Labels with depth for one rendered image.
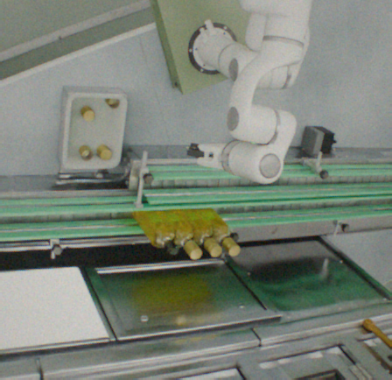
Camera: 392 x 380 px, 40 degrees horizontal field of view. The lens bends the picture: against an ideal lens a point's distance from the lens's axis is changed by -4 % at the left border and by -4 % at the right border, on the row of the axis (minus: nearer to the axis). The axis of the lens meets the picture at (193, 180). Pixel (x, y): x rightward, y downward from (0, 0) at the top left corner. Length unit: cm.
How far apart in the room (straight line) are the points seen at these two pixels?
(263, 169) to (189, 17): 66
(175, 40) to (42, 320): 84
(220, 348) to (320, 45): 109
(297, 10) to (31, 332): 92
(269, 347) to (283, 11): 83
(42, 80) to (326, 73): 98
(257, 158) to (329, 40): 98
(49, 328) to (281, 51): 82
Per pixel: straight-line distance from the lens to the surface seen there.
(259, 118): 106
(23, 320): 139
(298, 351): 149
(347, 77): 208
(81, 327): 138
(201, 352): 137
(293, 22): 110
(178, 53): 162
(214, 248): 150
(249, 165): 108
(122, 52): 165
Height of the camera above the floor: 229
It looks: 55 degrees down
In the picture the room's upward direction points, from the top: 135 degrees clockwise
